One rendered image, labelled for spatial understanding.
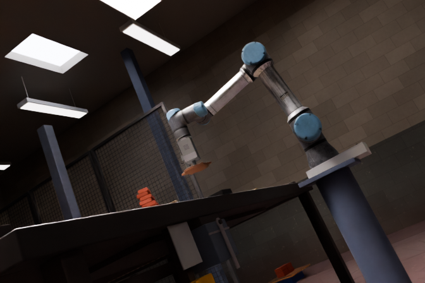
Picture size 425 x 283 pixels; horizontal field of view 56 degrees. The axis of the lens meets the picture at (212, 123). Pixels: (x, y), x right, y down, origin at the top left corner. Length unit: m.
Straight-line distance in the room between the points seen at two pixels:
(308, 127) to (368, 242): 0.55
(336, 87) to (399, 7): 1.50
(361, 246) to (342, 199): 0.21
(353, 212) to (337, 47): 5.20
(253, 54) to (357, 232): 0.91
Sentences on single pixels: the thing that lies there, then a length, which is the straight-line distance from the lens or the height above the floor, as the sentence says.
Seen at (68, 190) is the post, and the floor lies 1.74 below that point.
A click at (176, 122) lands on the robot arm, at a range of 1.93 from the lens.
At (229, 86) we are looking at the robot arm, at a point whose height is 1.45.
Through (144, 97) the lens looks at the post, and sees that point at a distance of 6.65.
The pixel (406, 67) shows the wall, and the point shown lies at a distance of 6.74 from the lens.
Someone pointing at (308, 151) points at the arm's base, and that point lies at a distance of 1.95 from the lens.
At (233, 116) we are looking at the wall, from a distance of 7.14.
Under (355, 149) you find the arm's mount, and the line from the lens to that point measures 1.88.
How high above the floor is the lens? 0.74
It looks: 17 degrees up
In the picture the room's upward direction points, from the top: 24 degrees counter-clockwise
